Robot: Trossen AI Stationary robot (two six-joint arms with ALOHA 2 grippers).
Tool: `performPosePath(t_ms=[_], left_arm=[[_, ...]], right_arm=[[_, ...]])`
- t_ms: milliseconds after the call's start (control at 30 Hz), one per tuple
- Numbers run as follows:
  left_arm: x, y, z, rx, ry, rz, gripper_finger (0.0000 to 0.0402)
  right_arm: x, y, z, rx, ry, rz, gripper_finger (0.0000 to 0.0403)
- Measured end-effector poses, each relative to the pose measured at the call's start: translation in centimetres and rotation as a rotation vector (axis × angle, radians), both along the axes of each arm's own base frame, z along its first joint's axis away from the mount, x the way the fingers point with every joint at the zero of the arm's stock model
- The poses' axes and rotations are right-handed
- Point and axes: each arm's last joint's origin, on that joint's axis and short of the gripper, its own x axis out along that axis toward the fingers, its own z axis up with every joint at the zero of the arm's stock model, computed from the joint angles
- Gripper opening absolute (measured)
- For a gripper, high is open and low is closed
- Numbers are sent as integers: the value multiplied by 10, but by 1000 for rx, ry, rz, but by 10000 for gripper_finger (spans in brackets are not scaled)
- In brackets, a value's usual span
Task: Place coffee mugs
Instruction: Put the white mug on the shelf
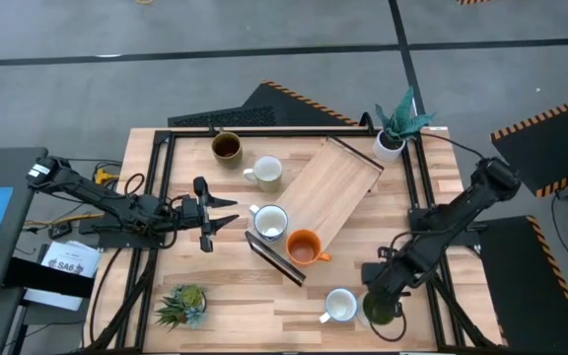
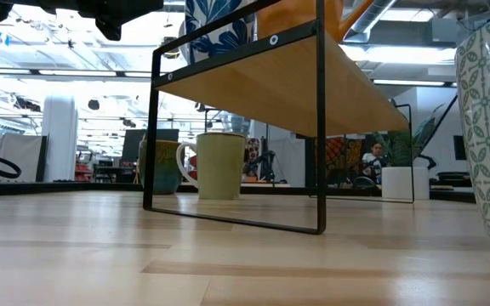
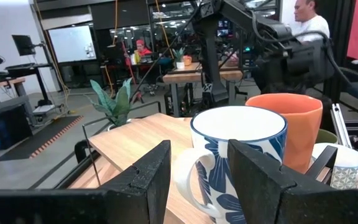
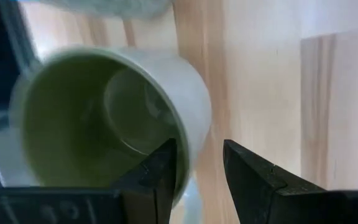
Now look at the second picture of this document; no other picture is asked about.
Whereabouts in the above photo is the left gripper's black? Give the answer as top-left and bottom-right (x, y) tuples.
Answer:
(40, 0), (164, 43)

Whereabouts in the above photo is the blue leaf print mug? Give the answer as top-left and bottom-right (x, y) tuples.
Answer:
(184, 0), (257, 65)

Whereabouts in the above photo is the teal and yellow glazed mug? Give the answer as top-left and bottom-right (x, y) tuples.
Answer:
(138, 139), (183, 196)

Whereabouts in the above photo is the orange mug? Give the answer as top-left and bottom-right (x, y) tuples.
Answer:
(256, 0), (376, 43)

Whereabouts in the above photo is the light green mug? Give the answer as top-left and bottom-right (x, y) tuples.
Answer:
(175, 132), (247, 201)

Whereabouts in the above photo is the black monitor on arm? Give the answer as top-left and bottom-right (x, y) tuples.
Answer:
(453, 134), (467, 162)

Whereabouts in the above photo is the large black monitor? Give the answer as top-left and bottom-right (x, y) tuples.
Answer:
(121, 128), (180, 163)

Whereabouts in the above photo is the white round pillar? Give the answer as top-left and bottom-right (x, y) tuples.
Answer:
(42, 93), (79, 183)

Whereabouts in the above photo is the dark office desk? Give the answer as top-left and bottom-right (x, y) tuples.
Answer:
(94, 163), (140, 184)

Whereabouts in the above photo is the red cart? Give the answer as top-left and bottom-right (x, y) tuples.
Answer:
(74, 150), (95, 183)

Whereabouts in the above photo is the white partition screen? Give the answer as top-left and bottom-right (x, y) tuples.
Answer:
(0, 134), (48, 183)

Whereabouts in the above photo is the red patterned tapestry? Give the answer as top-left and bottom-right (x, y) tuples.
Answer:
(244, 137), (261, 171)

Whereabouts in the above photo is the orange mandala tapestry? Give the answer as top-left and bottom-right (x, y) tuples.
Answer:
(325, 136), (363, 184)

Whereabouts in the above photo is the person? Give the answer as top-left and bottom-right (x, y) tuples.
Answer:
(362, 142), (385, 188)

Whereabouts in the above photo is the long ceiling light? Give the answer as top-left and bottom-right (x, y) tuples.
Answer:
(372, 78), (459, 88)

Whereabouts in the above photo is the green artificial plant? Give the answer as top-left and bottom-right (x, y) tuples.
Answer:
(372, 104), (446, 167)

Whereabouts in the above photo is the white planter pot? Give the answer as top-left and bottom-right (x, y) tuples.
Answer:
(381, 166), (430, 201)

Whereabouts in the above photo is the black low desk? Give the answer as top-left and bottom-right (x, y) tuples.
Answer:
(430, 171), (474, 192)

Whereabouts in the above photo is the black table edge rail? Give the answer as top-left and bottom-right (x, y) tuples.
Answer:
(0, 180), (478, 204)

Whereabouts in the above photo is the wooden shelf riser, black frame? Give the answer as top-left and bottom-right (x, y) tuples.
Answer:
(142, 0), (415, 235)

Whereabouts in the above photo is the silver ceiling duct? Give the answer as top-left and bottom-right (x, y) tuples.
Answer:
(342, 0), (399, 42)

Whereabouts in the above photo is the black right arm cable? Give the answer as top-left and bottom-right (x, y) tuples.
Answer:
(414, 95), (459, 167)

